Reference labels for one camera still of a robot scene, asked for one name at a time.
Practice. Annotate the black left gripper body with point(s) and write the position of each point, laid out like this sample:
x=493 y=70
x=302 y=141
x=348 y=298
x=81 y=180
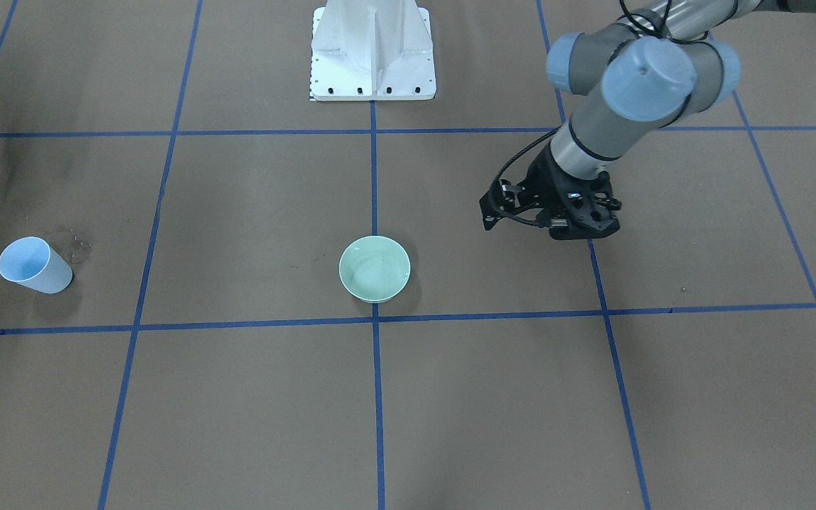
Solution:
x=545 y=180

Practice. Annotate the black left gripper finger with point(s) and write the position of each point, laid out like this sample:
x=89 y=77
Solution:
x=508 y=190
x=491 y=208

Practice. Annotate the light blue plastic cup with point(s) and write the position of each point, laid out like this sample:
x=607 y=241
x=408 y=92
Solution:
x=32 y=263

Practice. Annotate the light green ceramic bowl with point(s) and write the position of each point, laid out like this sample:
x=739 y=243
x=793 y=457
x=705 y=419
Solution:
x=374 y=268

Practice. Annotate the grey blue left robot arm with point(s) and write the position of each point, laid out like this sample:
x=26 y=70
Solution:
x=650 y=68

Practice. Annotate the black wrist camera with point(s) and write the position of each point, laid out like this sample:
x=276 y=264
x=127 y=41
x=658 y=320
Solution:
x=582 y=224

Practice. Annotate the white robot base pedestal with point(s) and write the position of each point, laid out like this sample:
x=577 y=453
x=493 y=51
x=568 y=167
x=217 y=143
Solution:
x=372 y=51

